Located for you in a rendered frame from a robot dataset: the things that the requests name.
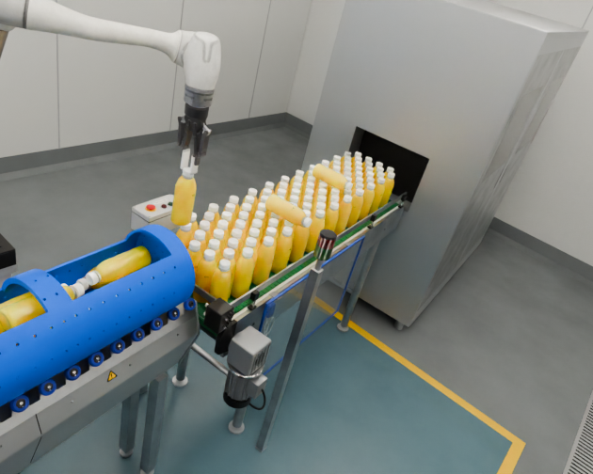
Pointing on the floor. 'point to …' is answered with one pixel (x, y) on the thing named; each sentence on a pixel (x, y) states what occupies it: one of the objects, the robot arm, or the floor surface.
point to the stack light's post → (289, 355)
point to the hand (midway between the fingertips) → (189, 162)
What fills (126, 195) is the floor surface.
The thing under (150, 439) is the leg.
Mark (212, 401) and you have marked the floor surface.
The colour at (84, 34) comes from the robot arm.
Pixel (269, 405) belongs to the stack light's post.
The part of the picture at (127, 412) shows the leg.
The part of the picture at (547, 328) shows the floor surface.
